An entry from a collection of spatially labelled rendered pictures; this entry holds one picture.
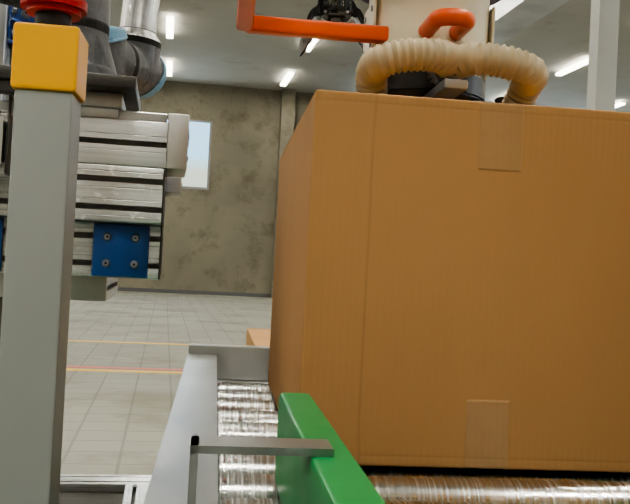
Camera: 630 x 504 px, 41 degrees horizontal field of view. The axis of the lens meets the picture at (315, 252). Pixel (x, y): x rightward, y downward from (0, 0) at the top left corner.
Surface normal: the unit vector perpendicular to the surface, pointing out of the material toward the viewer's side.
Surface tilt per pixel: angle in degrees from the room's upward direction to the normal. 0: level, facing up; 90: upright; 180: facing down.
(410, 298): 90
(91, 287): 90
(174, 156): 90
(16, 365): 90
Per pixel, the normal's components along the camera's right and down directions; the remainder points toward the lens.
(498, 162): 0.11, -0.01
